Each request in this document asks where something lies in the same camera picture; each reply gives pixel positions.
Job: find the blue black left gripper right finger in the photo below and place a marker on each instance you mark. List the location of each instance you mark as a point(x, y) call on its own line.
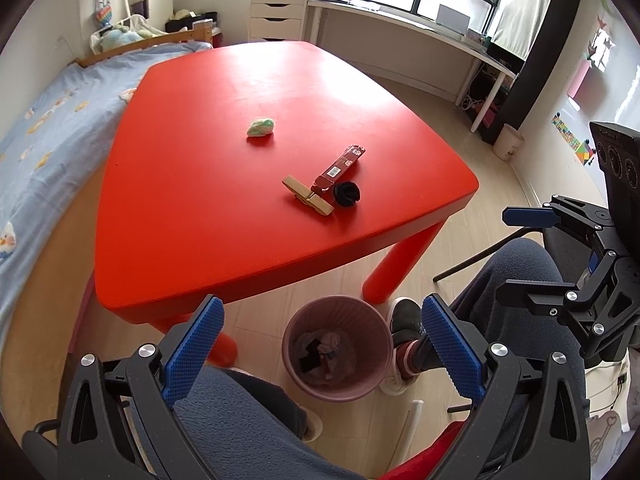
point(552, 440)

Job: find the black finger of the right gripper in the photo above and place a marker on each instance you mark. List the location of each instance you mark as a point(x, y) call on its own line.
point(538, 298)

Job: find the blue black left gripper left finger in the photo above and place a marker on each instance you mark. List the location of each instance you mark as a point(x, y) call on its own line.
point(93, 440)

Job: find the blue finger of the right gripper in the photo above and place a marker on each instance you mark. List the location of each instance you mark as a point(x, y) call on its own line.
point(530, 217)

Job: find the small black ball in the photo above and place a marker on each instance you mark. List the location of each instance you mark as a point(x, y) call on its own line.
point(346, 194)

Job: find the green white wrapper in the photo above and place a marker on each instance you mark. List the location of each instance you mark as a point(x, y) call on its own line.
point(260, 127)

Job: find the pink trash bin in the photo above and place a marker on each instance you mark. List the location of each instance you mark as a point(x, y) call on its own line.
point(337, 348)

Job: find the person's right leg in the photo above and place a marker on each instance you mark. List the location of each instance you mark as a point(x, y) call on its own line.
point(527, 335)

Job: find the person's leg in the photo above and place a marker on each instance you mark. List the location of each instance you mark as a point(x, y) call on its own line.
point(240, 439)
point(527, 335)

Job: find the white small waste bin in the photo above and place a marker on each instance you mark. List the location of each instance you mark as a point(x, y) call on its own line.
point(507, 143)

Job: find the person's left leg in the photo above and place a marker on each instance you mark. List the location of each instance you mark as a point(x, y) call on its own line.
point(240, 439)

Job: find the black shoe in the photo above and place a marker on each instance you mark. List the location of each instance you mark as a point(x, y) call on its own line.
point(405, 321)

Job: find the white long desk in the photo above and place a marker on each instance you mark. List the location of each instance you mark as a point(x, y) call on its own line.
point(384, 45)

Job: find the red snack box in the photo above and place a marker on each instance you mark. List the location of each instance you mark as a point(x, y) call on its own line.
point(337, 169)

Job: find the wooden clothespin on table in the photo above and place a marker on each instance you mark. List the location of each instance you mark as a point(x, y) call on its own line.
point(307, 196)

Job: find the red plastic table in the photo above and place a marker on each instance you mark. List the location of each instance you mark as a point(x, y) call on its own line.
point(191, 206)

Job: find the bed with blue sheet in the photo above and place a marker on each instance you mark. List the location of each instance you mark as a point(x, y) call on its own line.
point(61, 141)

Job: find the white drawer cabinet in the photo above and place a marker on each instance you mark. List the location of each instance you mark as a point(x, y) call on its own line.
point(276, 20)

